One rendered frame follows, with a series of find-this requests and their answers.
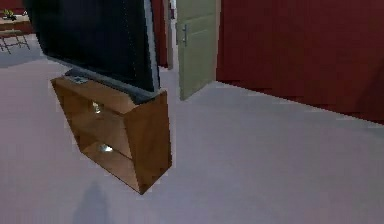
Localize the brown wooden dining table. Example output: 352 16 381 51
0 14 34 36

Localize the grey door handle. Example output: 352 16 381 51
181 23 190 48

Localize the black television set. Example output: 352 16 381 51
22 0 162 105

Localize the green house plant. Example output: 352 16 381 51
2 9 18 22

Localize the brown wooden television stand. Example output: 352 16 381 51
50 75 173 196

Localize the olive green room door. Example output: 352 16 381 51
175 0 222 102

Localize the grey remote control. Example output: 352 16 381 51
69 75 89 85

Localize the brown wooden chair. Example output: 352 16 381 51
0 29 32 55

